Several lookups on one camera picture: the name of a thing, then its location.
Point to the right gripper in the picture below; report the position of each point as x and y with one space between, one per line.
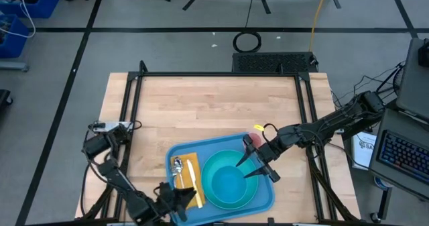
268 152

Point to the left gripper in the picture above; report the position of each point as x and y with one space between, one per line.
166 200

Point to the pink plastic cup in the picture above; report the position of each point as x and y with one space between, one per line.
256 139

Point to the teal plate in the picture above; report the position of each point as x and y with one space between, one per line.
209 192

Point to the yellow cloth napkin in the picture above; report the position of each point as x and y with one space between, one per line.
199 172

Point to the blue bowl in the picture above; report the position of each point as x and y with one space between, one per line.
229 185

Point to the blue plastic tray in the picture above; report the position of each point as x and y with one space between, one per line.
264 199

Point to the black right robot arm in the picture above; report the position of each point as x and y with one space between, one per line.
335 120

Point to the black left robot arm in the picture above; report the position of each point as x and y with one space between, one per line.
114 174

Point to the black perforated computer case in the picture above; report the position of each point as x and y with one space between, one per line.
268 62

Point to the white printed paper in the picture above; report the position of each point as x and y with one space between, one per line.
363 152

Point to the black desk leg caster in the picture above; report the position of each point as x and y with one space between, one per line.
384 202

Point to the grey laptop lid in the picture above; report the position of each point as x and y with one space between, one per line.
414 85

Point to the black box device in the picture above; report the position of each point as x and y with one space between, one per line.
424 53

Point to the black chair base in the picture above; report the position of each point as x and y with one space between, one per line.
4 98

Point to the grey bin stand foot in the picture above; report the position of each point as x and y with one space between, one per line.
13 66

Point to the blue plastic bin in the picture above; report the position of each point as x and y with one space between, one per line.
47 4
15 45

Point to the black metal table frame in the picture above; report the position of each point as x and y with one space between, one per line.
268 74

